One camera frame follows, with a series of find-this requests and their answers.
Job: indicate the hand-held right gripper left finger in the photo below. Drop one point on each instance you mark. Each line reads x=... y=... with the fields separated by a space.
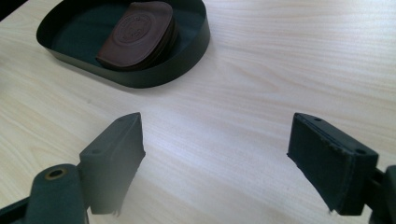
x=112 y=165

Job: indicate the black key rack with tray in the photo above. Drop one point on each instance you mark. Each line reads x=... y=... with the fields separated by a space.
x=186 y=65

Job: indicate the brown leather pouch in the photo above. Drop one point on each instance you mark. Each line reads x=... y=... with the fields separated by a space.
x=137 y=37

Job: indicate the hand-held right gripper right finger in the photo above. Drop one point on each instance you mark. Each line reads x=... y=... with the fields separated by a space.
x=330 y=168

